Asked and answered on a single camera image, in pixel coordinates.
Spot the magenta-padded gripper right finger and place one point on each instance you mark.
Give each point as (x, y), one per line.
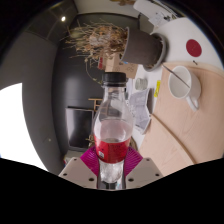
(146, 170)

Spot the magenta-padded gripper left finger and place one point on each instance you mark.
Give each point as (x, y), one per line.
(77, 170)

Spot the clear bottle with red label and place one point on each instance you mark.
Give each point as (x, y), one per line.
(112, 148)

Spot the beige canvas board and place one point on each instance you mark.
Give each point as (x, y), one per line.
(193, 133)

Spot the folded newspaper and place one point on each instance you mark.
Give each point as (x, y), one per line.
(140, 110)

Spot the wooden easel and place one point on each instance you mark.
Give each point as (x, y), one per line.
(96, 104)

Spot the yellow tag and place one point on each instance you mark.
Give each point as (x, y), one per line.
(157, 88)

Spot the small white cup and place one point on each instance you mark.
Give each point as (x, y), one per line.
(141, 84)

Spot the white mug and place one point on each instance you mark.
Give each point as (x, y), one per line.
(181, 85)

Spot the metal spoon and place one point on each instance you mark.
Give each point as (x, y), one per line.
(176, 76)

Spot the cardboard box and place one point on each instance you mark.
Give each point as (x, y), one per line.
(125, 70)

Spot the grey plant saucer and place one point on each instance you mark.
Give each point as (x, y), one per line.
(163, 50)

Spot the dried plant in grey pot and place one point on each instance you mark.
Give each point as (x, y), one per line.
(141, 48)

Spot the flat round red coaster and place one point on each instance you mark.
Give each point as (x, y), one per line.
(193, 48)

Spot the stack of papers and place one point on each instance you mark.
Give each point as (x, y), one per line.
(159, 19)

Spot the round ceiling spotlight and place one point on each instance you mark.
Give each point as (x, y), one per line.
(63, 19)

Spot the white chair with green cushion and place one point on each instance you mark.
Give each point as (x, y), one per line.
(143, 6)

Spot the black wall screen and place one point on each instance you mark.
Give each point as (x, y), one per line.
(78, 128)

